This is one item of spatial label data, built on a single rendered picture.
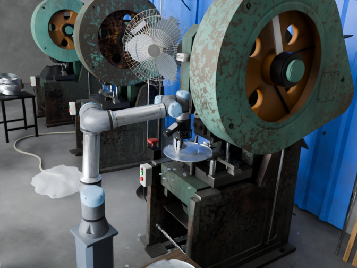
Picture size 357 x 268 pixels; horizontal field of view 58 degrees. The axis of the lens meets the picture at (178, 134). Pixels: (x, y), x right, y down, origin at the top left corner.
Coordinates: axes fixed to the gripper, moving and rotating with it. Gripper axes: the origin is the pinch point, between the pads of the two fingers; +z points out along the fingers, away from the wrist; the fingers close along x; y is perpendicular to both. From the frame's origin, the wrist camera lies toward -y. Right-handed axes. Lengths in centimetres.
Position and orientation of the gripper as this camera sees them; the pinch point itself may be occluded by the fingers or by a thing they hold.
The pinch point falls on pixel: (177, 152)
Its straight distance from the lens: 188.3
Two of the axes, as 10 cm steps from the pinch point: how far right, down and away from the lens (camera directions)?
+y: 8.4, -1.3, 5.3
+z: -0.5, 9.4, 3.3
